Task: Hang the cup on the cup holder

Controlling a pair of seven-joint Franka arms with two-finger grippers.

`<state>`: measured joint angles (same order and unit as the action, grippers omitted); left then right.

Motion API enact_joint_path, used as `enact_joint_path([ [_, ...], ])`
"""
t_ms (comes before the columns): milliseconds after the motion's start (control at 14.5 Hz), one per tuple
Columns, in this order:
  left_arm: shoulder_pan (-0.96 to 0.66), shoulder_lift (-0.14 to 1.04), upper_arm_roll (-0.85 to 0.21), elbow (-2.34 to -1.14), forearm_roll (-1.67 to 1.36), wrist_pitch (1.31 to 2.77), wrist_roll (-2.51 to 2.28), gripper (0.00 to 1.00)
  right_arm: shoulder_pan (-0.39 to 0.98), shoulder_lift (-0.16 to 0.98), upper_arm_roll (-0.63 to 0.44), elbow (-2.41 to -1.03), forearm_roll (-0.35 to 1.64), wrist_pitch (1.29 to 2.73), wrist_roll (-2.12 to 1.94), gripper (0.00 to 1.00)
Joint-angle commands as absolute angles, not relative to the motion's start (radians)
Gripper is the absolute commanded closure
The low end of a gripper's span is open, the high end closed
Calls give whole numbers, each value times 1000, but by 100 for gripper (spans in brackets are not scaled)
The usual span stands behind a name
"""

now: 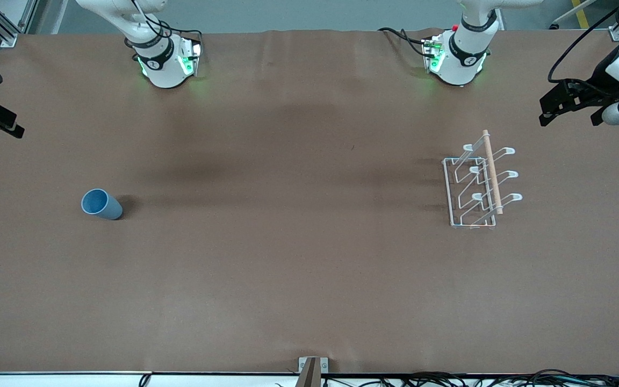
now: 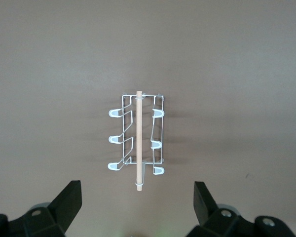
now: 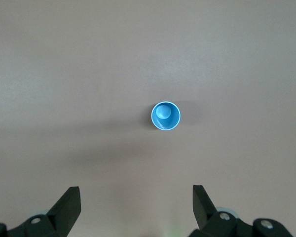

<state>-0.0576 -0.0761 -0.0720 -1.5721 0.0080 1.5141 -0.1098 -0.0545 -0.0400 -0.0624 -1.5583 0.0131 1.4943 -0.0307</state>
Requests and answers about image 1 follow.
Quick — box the blue plastic cup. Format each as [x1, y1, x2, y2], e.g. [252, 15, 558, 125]
[81, 188, 124, 221]

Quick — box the white tube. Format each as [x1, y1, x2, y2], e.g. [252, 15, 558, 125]
[550, 0, 598, 30]

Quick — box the brown table mat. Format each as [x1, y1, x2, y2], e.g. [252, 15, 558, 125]
[0, 29, 619, 376]

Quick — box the white wire cup holder rack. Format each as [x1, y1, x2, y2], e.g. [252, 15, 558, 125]
[442, 130, 523, 230]

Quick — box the black left base cable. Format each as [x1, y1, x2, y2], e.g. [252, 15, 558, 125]
[378, 27, 435, 58]

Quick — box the black base cable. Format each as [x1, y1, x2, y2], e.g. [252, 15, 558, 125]
[378, 27, 435, 58]
[125, 0, 204, 50]

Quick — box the black right base cable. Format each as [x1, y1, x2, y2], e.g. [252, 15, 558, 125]
[125, 0, 204, 50]

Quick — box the black cable bundle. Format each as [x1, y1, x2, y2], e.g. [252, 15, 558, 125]
[322, 369, 619, 387]

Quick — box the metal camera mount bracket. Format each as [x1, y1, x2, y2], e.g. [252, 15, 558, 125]
[294, 357, 329, 387]

